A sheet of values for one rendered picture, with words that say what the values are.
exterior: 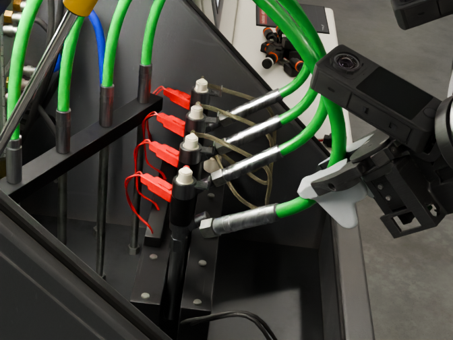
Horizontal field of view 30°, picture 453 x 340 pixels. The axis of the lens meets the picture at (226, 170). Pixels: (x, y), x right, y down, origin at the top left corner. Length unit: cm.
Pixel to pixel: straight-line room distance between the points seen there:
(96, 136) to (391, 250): 192
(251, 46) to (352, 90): 105
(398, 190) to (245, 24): 116
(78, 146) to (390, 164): 50
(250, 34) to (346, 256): 71
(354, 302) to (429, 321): 155
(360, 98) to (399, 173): 7
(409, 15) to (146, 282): 46
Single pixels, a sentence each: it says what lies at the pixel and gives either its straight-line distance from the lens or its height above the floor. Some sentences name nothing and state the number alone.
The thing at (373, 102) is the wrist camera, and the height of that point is 137.
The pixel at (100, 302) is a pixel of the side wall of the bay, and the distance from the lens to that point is 66.
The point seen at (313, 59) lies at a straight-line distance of 76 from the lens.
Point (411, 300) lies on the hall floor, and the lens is 273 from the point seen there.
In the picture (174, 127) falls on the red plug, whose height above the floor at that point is 110.
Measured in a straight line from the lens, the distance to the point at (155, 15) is 115.
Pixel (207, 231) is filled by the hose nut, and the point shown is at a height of 114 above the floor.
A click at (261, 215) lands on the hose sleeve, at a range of 85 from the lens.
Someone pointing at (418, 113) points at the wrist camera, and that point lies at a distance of 69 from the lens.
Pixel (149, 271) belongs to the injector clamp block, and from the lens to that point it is 108.
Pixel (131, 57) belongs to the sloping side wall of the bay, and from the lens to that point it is 127.
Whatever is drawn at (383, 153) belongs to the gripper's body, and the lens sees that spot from 71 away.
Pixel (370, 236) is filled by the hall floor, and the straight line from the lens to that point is 296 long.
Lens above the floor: 166
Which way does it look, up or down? 32 degrees down
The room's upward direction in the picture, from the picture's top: 7 degrees clockwise
